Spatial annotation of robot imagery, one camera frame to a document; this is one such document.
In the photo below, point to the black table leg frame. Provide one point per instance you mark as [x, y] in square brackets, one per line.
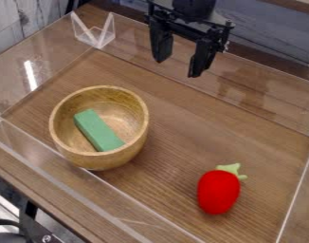
[30, 232]

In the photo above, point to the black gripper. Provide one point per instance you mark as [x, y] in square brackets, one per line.
[191, 18]

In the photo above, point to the red plush strawberry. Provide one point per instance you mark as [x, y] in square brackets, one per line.
[218, 188]

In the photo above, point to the green rectangular block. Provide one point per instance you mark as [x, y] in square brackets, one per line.
[98, 133]

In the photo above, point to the clear acrylic tray wall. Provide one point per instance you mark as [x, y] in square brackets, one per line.
[90, 206]

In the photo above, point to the brown wooden bowl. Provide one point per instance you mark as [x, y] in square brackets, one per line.
[122, 110]

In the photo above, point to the clear acrylic corner bracket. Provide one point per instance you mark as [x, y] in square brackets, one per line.
[96, 37]

